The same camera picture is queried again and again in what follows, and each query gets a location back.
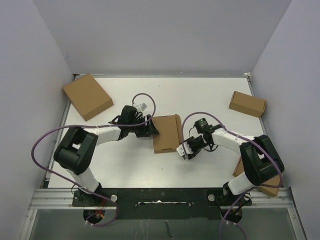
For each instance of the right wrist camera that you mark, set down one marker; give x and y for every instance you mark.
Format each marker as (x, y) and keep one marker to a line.
(184, 150)

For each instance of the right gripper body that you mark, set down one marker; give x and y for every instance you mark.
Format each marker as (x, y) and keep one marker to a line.
(196, 144)

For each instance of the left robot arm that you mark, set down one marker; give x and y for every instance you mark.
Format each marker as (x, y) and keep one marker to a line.
(75, 151)

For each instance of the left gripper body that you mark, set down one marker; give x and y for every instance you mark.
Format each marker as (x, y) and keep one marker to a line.
(142, 130)

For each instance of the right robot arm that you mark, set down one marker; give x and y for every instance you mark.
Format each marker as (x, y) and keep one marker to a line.
(217, 135)

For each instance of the cardboard box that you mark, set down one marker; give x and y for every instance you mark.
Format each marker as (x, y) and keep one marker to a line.
(261, 173)
(87, 96)
(170, 133)
(247, 104)

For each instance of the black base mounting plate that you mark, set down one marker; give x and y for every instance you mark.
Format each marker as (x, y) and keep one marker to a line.
(161, 203)

